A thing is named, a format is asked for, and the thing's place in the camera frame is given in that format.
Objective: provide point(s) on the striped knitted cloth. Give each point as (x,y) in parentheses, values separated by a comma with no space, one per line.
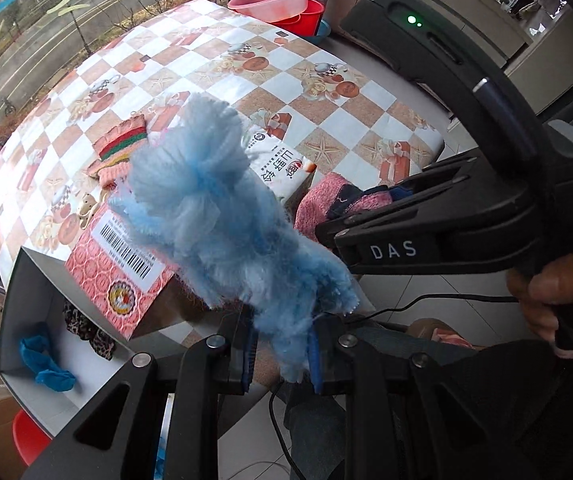
(119,142)

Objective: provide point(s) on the pink fuzzy cloth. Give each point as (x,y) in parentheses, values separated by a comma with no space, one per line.
(316,200)

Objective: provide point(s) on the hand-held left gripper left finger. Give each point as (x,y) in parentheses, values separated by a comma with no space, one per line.
(248,355)

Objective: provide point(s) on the white floral packet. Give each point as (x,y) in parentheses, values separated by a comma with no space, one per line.
(279,160)

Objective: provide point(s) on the red plastic stool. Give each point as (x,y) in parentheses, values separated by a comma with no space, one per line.
(29,435)

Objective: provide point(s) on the blue scrunchie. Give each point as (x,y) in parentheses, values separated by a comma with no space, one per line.
(46,362)

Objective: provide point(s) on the person's dark trousers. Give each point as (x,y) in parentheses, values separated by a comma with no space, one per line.
(311,430)

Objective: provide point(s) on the red plastic bucket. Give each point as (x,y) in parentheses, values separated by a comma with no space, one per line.
(311,15)

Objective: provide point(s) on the white cardboard box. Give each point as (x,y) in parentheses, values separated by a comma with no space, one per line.
(31,310)

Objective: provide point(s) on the light blue fluffy duster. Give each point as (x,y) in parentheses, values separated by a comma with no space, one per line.
(216,200)

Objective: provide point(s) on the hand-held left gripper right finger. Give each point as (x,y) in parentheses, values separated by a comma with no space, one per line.
(315,355)

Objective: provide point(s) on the pink plastic basin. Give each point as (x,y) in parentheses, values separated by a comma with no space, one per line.
(269,0)

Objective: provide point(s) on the checkered printed tablecloth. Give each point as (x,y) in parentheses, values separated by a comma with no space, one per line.
(191,60)

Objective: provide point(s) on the leopard print scrunchie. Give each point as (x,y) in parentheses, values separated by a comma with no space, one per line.
(89,332)

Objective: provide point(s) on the blue plastic basin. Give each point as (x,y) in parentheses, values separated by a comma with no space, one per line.
(324,30)

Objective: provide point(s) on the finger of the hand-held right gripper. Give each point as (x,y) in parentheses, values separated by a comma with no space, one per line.
(431,175)
(391,215)

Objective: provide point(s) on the person's right hand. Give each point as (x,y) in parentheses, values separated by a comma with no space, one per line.
(561,280)

